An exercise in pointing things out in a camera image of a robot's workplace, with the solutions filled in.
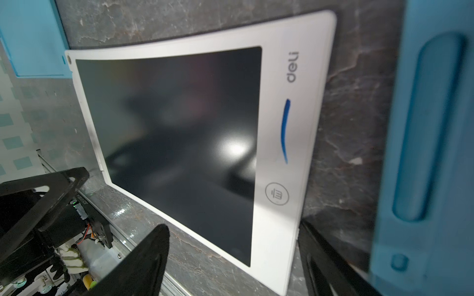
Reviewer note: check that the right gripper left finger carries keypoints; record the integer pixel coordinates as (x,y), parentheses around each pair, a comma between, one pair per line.
(142,271)

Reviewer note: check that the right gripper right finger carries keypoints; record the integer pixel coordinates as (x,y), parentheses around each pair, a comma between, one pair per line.
(326,272)

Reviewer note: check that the blue front drawing tablet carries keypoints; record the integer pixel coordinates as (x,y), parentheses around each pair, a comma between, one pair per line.
(423,243)

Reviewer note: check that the blue drawing tablet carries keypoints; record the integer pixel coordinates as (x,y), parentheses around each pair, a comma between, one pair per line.
(34,39)
(423,243)

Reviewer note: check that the white drawing tablet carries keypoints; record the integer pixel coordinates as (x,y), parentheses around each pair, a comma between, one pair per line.
(214,132)

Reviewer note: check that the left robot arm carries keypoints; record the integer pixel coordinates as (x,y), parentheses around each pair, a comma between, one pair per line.
(44,219)

